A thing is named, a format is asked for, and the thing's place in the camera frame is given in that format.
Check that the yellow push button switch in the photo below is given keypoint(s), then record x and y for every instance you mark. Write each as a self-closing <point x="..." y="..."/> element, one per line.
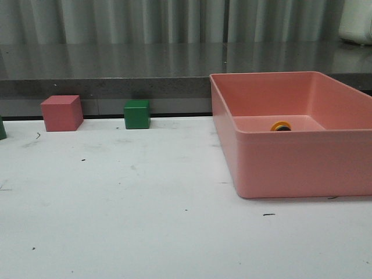
<point x="281" y="126"/>

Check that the green cube near bin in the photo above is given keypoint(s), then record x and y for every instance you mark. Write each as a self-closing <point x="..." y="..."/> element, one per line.
<point x="137" y="114"/>

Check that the grey stone counter ledge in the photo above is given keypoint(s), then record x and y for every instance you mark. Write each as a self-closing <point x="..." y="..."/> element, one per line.
<point x="173" y="77"/>

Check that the pink plastic bin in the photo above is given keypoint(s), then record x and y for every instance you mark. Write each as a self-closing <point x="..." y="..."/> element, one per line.
<point x="327" y="152"/>

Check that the pink cube near counter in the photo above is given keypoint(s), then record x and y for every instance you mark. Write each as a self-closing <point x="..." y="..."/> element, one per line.
<point x="62" y="113"/>

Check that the green cube far left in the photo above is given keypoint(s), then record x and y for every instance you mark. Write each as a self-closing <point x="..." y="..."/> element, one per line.
<point x="3" y="134"/>

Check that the white object on counter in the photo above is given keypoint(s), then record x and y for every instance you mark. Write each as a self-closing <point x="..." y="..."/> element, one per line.
<point x="355" y="24"/>

